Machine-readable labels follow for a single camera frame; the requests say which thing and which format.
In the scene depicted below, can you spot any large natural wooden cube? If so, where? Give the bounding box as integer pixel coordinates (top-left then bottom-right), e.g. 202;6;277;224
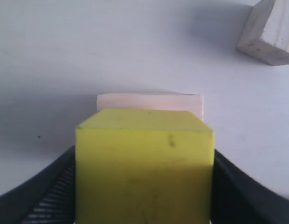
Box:
96;93;204;120

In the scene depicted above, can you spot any medium natural wooden cube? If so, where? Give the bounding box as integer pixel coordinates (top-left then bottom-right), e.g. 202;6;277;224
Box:
236;0;289;66

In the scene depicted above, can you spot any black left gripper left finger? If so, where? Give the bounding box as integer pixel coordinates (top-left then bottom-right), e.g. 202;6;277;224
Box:
0;147;75;224

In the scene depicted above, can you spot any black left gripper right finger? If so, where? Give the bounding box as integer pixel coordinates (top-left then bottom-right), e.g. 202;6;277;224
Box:
211;151;289;224

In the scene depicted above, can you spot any yellow painted wooden cube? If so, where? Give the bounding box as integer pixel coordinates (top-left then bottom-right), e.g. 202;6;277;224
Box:
75;109;215;224

